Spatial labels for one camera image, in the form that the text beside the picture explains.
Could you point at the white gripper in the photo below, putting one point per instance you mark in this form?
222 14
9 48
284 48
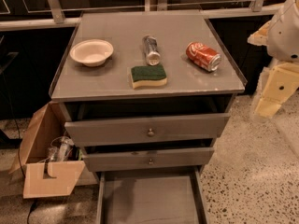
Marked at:
284 34

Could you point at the green yellow sponge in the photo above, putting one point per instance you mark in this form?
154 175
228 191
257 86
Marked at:
148 76

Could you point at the grey drawer cabinet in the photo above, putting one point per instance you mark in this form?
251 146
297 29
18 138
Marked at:
106 92

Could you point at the grey top drawer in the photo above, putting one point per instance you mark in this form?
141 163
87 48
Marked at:
105 132

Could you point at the grey drawer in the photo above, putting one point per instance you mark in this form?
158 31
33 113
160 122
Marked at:
105 132
161 196
148 159

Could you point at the grey bottom drawer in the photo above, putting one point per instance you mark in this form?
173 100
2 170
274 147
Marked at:
161 196

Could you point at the grey middle drawer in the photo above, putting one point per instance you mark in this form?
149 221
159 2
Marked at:
148 159

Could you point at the red cola can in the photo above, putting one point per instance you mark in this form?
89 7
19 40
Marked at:
203 56

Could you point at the silver slim can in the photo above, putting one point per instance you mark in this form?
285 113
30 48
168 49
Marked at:
150 49

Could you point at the white paper bowl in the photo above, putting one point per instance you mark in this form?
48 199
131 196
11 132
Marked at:
91 53

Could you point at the clear plastic bottle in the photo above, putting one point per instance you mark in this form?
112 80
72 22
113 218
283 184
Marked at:
60 149

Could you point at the cardboard box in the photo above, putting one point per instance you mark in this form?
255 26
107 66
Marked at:
44 178

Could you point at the metal railing frame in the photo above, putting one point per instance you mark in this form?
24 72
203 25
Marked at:
34 14

